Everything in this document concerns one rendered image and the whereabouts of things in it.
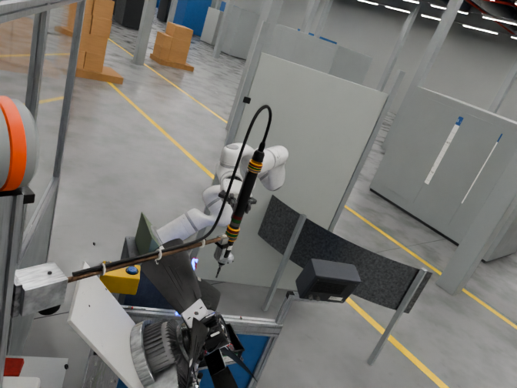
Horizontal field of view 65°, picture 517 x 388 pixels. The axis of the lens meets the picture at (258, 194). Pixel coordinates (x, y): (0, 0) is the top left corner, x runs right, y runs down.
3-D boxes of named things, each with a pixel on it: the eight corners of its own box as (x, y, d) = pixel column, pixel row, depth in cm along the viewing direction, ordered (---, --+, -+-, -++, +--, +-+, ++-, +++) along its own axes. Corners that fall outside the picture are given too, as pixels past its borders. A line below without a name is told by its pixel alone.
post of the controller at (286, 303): (276, 324, 210) (289, 294, 202) (275, 320, 212) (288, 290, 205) (281, 325, 211) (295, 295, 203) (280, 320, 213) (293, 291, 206)
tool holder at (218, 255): (218, 267, 135) (227, 242, 131) (205, 255, 138) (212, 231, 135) (237, 261, 142) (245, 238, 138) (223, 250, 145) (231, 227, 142)
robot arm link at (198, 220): (185, 214, 225) (222, 191, 228) (203, 242, 224) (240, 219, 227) (183, 212, 213) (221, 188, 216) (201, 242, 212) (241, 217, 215)
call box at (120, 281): (96, 294, 173) (100, 274, 169) (98, 279, 181) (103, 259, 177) (135, 298, 178) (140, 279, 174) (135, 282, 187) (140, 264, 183)
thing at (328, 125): (184, 277, 360) (264, 21, 278) (184, 274, 364) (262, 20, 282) (305, 292, 401) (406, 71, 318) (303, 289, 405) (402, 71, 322)
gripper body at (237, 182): (241, 195, 150) (248, 210, 140) (215, 190, 147) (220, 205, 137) (248, 177, 147) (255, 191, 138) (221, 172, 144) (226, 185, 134)
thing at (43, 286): (14, 322, 85) (18, 289, 82) (1, 301, 88) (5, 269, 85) (63, 306, 93) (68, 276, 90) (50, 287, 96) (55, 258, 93)
